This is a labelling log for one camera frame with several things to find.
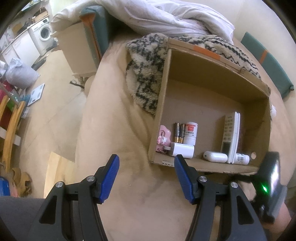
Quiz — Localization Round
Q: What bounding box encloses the black gold battery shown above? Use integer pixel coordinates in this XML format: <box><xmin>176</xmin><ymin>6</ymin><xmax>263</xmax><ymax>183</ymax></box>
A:
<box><xmin>174</xmin><ymin>123</ymin><xmax>180</xmax><ymax>143</ymax></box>
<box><xmin>179</xmin><ymin>123</ymin><xmax>186</xmax><ymax>144</ymax></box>

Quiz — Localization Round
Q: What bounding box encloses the pink cartoon toy keychain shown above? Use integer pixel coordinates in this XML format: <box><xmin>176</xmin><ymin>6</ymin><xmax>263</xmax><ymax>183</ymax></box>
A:
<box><xmin>156</xmin><ymin>125</ymin><xmax>171</xmax><ymax>153</ymax></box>

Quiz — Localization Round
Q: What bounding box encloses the small white tube bottle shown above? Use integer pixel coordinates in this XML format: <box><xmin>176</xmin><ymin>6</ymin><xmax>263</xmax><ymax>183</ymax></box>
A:
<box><xmin>233</xmin><ymin>153</ymin><xmax>250</xmax><ymax>165</ymax></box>

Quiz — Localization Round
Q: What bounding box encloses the white remote control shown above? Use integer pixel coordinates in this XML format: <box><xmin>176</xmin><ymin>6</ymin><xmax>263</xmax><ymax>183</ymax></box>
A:
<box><xmin>221</xmin><ymin>111</ymin><xmax>240</xmax><ymax>164</ymax></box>

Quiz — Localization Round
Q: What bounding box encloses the white USB charger block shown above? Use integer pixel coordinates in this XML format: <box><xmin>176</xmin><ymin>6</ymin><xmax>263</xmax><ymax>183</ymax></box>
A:
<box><xmin>164</xmin><ymin>142</ymin><xmax>195</xmax><ymax>159</ymax></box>

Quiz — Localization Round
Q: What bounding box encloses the white earbuds case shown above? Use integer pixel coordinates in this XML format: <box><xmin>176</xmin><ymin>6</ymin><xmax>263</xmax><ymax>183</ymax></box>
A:
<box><xmin>203</xmin><ymin>151</ymin><xmax>228</xmax><ymax>163</ymax></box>

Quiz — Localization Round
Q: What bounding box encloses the light wooden board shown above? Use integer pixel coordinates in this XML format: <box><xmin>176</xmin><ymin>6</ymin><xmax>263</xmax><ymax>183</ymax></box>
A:
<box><xmin>43</xmin><ymin>152</ymin><xmax>75</xmax><ymax>198</ymax></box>

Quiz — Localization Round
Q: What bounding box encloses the brown cardboard box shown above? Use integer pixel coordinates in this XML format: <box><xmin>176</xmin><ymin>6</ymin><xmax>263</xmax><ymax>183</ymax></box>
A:
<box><xmin>148</xmin><ymin>39</ymin><xmax>271</xmax><ymax>173</ymax></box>

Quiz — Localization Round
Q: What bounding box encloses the white bathroom scale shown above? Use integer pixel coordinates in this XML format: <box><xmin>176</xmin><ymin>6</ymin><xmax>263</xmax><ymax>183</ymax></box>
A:
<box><xmin>28</xmin><ymin>83</ymin><xmax>45</xmax><ymax>106</ymax></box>

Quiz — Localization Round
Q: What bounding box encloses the teal cushion orange stripe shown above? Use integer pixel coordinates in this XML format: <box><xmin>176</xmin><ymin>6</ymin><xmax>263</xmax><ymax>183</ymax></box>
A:
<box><xmin>241</xmin><ymin>32</ymin><xmax>295</xmax><ymax>99</ymax></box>

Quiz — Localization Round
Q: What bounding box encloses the cream black patterned fuzzy blanket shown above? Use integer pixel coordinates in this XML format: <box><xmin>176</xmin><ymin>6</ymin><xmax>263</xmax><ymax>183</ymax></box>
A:
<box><xmin>125</xmin><ymin>33</ymin><xmax>261</xmax><ymax>116</ymax></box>

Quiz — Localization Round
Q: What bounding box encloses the beige wooden cabinet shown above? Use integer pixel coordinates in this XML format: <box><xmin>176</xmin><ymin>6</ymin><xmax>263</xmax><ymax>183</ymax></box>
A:
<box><xmin>53</xmin><ymin>22</ymin><xmax>99</xmax><ymax>83</ymax></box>

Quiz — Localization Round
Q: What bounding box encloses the grey white plastic bag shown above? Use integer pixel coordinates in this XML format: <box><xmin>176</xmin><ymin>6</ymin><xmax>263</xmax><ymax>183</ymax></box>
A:
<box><xmin>6</xmin><ymin>58</ymin><xmax>39</xmax><ymax>89</ymax></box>

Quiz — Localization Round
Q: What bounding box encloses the white washing machine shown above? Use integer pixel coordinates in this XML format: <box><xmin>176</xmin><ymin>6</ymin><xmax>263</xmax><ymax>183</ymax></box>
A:
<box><xmin>28</xmin><ymin>17</ymin><xmax>55</xmax><ymax>56</ymax></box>

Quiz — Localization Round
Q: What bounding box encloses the teal mattress edge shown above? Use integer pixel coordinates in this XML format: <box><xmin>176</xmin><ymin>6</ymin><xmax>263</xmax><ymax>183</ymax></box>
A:
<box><xmin>79</xmin><ymin>5</ymin><xmax>110</xmax><ymax>66</ymax></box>

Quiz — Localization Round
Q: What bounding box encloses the white duvet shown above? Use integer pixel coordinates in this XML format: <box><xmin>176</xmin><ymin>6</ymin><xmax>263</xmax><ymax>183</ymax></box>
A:
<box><xmin>51</xmin><ymin>1</ymin><xmax>235</xmax><ymax>44</ymax></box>

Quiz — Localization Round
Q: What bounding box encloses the black cable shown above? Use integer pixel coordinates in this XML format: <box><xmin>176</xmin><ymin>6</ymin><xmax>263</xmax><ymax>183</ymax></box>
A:
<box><xmin>69</xmin><ymin>80</ymin><xmax>86</xmax><ymax>90</ymax></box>

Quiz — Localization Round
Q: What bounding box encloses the wooden chair frame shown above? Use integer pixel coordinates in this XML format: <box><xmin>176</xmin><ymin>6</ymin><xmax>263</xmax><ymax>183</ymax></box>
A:
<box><xmin>1</xmin><ymin>101</ymin><xmax>26</xmax><ymax>173</ymax></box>

